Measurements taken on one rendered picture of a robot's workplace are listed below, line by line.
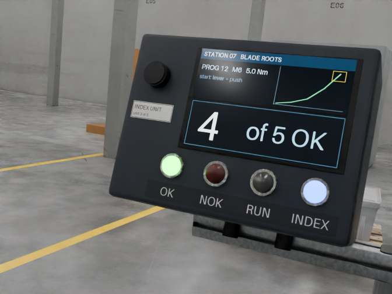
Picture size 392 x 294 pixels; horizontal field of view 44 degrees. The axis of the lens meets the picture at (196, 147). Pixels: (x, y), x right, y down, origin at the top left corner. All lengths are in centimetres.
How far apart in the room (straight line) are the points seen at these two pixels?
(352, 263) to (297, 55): 22
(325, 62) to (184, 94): 15
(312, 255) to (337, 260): 3
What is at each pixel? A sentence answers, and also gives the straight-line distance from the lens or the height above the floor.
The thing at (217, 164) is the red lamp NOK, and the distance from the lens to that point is 49.
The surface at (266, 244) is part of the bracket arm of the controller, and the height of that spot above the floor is 104.
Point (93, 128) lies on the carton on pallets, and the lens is 907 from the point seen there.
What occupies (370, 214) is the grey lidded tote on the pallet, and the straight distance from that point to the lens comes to 364.
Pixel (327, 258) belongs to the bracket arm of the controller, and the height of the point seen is 104.
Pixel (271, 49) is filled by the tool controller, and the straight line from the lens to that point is 51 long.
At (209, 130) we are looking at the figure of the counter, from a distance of 50.
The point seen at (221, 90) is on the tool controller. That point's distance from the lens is 51.
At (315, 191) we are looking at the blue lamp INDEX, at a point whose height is 112.
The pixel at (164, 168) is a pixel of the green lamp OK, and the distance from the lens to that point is 51.
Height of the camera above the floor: 121
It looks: 8 degrees down
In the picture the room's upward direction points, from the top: 6 degrees clockwise
